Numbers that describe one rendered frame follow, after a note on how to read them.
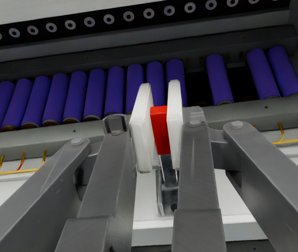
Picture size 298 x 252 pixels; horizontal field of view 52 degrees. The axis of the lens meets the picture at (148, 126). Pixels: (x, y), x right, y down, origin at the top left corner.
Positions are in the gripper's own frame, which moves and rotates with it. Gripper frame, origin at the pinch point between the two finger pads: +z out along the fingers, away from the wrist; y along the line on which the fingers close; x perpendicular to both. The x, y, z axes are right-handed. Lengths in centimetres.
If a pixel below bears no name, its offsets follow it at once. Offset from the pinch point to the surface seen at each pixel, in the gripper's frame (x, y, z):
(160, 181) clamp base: -5.7, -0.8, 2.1
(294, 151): -5.9, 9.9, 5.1
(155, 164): -6.0, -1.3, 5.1
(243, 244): -22.1, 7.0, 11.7
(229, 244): -22.1, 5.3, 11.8
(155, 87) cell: -1.0, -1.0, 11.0
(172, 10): 5.4, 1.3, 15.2
